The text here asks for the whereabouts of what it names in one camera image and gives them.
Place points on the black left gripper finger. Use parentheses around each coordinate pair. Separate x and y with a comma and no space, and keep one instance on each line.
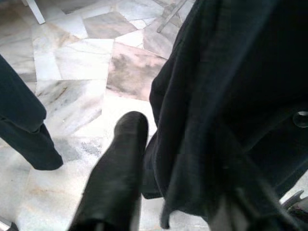
(115,180)

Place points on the navy garment with red trim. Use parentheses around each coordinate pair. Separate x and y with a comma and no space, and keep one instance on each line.
(19,125)

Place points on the black shirt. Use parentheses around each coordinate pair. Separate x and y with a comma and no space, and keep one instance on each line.
(216,96)

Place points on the black television console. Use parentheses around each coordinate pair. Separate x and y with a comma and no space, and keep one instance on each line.
(36,12)

